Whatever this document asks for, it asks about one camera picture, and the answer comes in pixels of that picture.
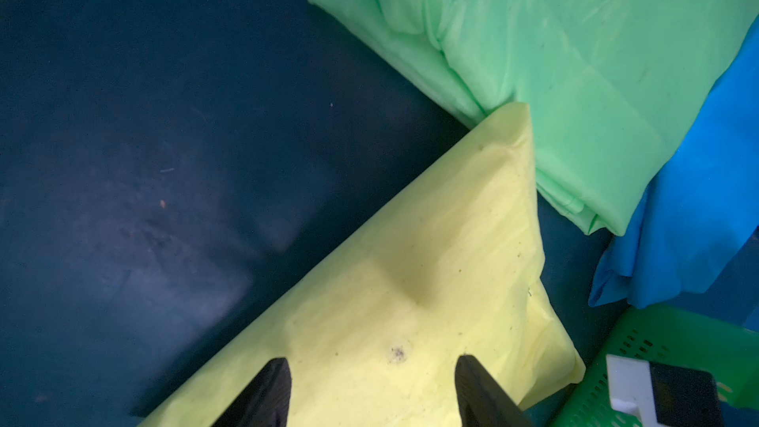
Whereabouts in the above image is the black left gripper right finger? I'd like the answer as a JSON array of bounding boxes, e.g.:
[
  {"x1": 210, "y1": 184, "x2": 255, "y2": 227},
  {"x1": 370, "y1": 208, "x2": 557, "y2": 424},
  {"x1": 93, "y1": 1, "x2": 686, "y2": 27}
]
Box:
[{"x1": 455, "y1": 355, "x2": 533, "y2": 427}]

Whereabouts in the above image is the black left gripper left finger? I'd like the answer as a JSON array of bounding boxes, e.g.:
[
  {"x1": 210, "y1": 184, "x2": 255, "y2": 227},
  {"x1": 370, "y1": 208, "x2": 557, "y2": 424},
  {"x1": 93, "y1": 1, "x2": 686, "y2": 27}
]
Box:
[{"x1": 213, "y1": 358, "x2": 293, "y2": 427}]

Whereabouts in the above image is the small neon yellow raincoat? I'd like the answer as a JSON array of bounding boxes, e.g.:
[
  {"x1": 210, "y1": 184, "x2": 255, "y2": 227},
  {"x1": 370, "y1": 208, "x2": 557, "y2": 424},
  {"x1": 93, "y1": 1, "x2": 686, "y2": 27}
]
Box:
[{"x1": 145, "y1": 103, "x2": 585, "y2": 426}]

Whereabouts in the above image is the green plastic basket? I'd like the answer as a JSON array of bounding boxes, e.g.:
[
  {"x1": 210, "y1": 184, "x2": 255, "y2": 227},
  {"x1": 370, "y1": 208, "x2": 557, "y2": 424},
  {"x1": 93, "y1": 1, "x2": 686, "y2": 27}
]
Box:
[{"x1": 551, "y1": 304, "x2": 758, "y2": 426}]

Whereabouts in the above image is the blue raincoat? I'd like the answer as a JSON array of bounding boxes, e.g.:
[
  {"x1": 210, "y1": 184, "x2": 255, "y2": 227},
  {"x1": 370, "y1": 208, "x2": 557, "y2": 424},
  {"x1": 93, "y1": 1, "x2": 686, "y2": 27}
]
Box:
[{"x1": 588, "y1": 24, "x2": 758, "y2": 328}]

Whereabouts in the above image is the lime green raincoat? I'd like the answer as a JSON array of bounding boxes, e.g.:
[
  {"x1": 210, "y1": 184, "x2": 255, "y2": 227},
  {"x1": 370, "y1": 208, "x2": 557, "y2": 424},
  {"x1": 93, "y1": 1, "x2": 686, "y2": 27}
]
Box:
[{"x1": 308, "y1": 0, "x2": 758, "y2": 235}]

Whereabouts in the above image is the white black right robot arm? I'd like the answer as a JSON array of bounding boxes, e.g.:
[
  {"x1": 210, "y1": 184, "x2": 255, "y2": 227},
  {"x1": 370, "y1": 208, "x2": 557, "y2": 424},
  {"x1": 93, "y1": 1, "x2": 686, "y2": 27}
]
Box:
[{"x1": 606, "y1": 355, "x2": 725, "y2": 427}]

